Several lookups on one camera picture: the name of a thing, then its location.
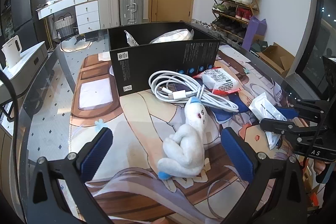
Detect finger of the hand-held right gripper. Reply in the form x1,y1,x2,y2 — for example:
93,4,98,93
273,99,331,120
260,117,329,142

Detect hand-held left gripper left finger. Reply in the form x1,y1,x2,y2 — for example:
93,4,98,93
26,127,114,224

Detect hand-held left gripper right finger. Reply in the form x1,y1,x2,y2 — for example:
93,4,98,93
220,127,308,224

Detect white plastic packet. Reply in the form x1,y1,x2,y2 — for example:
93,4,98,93
248,92,290,150

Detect white plush toy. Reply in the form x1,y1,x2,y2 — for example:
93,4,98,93
157,97,210,180

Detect black cardboard box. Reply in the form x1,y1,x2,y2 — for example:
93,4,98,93
108,21,221,97

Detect white rope bundle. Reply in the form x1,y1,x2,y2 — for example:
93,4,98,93
149,29,195,44

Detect person's right forearm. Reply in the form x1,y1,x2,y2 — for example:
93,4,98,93
321,163,336,215

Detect person's right hand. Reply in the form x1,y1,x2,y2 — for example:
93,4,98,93
314,160,326,176

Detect open cardboard box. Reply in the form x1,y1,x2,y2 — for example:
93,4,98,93
258,42,296,78

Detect printed desk mat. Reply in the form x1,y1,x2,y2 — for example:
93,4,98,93
69,44,324,224

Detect green box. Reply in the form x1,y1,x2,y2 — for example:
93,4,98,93
250,40,269,53

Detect dark window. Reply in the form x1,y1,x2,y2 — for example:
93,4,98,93
295,0,336,99

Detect red white wipes pack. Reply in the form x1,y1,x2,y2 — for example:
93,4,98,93
192,66,244,96

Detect orange box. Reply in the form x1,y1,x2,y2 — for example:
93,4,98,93
307,192,320,208

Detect purple bag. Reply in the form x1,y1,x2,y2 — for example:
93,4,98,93
241,15,267,52

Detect white side cabinet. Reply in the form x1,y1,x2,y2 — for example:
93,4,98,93
0,41,49,94

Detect round floor rug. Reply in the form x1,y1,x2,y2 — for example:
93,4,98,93
59,34,91,53

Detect wooden shoe rack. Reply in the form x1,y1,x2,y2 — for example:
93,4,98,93
211,0,262,44

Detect shoes on floor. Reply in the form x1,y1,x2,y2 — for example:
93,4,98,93
191,18,219,31

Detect wicker basket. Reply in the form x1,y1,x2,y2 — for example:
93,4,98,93
54,14,77,40

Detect white electric kettle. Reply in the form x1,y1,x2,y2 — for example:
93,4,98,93
1,35,22,68

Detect white vanity desk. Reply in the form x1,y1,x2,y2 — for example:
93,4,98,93
36,0,100,34

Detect white suitcase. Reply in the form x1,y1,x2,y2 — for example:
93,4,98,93
97,0,120,29

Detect silver suitcase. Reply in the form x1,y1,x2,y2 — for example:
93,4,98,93
119,0,144,26

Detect black display cabinet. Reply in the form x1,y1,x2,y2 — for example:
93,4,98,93
0,0,14,39

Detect black refrigerator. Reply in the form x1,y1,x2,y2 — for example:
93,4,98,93
10,0,48,49

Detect white charging cable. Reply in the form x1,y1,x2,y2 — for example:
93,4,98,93
148,70,240,113

